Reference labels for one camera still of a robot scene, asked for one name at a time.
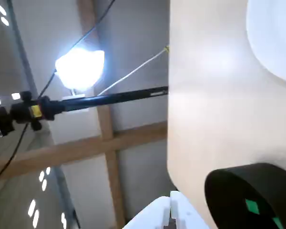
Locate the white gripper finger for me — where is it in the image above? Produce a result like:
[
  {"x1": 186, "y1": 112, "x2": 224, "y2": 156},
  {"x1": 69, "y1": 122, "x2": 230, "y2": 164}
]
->
[
  {"x1": 122, "y1": 196, "x2": 170, "y2": 229},
  {"x1": 169, "y1": 190, "x2": 208, "y2": 229}
]

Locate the black pot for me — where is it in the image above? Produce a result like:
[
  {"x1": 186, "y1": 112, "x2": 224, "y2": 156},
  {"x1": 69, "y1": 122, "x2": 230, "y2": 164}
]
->
[{"x1": 204, "y1": 163, "x2": 286, "y2": 229}]

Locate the white dish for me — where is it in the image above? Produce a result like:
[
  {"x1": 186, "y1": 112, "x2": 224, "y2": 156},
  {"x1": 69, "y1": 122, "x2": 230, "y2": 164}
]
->
[{"x1": 245, "y1": 0, "x2": 286, "y2": 85}]

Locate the wooden beam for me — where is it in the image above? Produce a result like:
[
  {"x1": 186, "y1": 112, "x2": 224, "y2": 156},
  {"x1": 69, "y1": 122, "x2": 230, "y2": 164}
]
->
[
  {"x1": 76, "y1": 0, "x2": 127, "y2": 229},
  {"x1": 0, "y1": 120, "x2": 169, "y2": 183}
]

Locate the black light stand pole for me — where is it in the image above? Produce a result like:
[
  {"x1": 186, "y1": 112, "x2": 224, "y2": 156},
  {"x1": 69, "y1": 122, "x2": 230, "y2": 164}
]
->
[{"x1": 0, "y1": 86, "x2": 169, "y2": 137}]

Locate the bright white lamp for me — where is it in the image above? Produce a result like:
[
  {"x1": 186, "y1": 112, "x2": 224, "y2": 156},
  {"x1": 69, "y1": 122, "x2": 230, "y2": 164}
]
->
[{"x1": 55, "y1": 47, "x2": 105, "y2": 93}]

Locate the white cable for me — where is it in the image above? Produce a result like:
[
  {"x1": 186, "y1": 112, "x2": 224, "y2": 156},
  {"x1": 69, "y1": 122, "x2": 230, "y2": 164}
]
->
[{"x1": 97, "y1": 44, "x2": 170, "y2": 96}]

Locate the black cable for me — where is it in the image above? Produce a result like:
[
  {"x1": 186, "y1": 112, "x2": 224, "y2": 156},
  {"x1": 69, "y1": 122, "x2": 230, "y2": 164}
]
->
[{"x1": 0, "y1": 0, "x2": 116, "y2": 186}]

